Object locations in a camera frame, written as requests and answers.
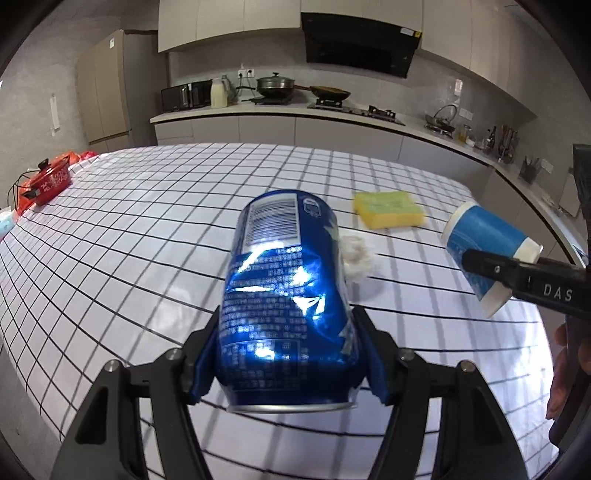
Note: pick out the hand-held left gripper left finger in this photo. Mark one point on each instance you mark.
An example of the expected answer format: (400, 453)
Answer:
(203, 378)

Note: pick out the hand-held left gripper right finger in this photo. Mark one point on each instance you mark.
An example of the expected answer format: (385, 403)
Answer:
(376, 378)

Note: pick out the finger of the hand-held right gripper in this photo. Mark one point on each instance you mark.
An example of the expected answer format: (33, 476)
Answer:
(508, 272)

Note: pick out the blue paper cup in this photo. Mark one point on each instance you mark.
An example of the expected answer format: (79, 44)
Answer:
(485, 230)

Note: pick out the blue drink can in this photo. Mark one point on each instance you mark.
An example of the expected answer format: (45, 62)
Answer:
(281, 295)

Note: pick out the person's right hand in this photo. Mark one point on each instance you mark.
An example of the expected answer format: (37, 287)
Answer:
(561, 378)

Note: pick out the dark utensil holder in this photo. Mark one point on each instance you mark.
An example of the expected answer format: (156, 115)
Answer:
(528, 173)

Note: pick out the knife block with utensils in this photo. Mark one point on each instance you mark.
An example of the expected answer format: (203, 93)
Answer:
(508, 145)

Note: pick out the crumpled white tissue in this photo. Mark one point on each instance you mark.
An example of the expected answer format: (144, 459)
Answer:
(356, 251)

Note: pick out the dark glass bottle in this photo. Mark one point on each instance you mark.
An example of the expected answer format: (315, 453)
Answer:
(493, 141)

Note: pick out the yellow green sponge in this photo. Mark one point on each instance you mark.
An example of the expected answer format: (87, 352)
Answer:
(388, 210)

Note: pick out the yellow jar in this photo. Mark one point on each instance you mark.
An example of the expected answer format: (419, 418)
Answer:
(464, 134)

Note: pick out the steel kettle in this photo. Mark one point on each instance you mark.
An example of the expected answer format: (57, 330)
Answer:
(441, 123)

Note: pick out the white black checkered tablecloth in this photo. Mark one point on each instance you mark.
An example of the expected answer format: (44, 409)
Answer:
(115, 240)

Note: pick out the black gas stove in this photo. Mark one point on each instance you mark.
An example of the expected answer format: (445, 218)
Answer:
(355, 113)

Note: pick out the blue white tissue packet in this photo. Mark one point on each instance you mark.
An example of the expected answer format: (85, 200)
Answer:
(7, 226)

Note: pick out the red cooking pot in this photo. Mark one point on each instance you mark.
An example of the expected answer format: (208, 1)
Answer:
(48, 182)

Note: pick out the black frying pan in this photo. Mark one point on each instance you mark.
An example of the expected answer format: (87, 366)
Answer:
(330, 93)

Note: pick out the orange plastic bag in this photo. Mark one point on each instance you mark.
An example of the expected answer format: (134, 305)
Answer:
(83, 156)

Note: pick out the black range hood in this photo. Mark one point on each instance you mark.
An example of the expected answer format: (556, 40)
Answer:
(360, 46)

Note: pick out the black microwave oven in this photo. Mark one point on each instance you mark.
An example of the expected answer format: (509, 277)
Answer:
(184, 97)

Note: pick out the white plastic jug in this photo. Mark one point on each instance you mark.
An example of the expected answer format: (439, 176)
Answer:
(219, 94)

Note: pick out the black induction cooker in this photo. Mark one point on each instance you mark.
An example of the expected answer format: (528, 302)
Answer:
(268, 100)

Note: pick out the clear bottle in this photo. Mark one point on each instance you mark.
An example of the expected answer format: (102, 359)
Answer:
(232, 90)

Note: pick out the steel pot with lid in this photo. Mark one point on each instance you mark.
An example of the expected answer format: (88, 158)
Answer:
(274, 86)

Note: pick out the beige refrigerator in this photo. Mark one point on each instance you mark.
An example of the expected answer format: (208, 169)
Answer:
(115, 92)

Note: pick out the white paper strip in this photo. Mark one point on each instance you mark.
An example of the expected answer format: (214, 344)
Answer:
(55, 115)

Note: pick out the beige upper cabinets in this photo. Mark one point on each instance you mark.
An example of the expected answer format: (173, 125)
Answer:
(231, 18)

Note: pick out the white wall outlet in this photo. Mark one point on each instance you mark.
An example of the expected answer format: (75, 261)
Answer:
(465, 115)
(246, 73)

